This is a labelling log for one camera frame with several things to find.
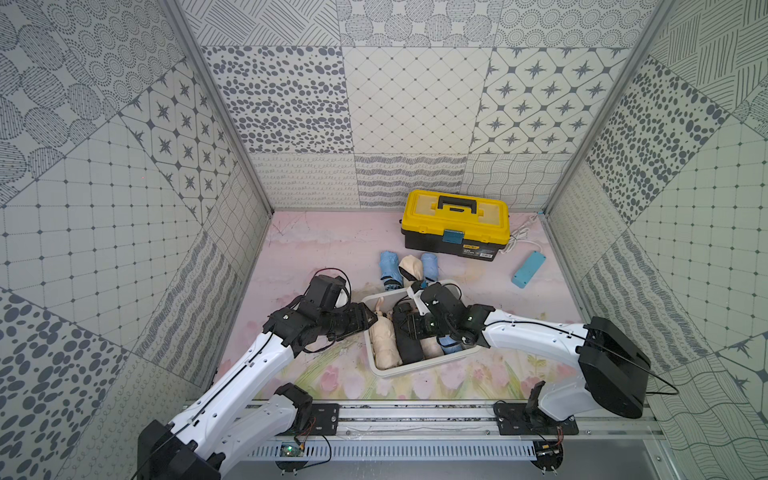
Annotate beige umbrella black stripes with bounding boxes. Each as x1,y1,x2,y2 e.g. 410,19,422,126
420,337,444,359

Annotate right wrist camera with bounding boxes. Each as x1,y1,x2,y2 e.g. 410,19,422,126
406,282,429,316

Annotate pink floral table mat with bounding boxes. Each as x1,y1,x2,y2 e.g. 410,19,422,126
217,211,580,400

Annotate white power cable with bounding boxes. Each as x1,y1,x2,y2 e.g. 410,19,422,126
497,215,544,256

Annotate yellow black toolbox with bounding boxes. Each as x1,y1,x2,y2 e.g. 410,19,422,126
401,190,511,262

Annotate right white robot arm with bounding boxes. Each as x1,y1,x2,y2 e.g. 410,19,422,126
405,282,651,422

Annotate left green circuit board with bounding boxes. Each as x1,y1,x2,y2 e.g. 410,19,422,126
275,443,308,473

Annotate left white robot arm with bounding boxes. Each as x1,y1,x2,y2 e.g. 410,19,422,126
133,268,377,479

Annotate beige umbrella black lining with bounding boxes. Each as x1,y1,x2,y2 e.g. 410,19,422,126
398,255,425,287

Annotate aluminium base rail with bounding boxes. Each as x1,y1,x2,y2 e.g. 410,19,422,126
239,401,663,467

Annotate white plastic storage box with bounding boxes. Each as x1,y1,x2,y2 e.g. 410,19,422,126
361,288,480,378

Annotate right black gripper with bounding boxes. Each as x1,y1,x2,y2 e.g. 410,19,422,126
396,312,453,341

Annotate right black circuit board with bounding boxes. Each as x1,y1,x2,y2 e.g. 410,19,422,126
531,441,564,473

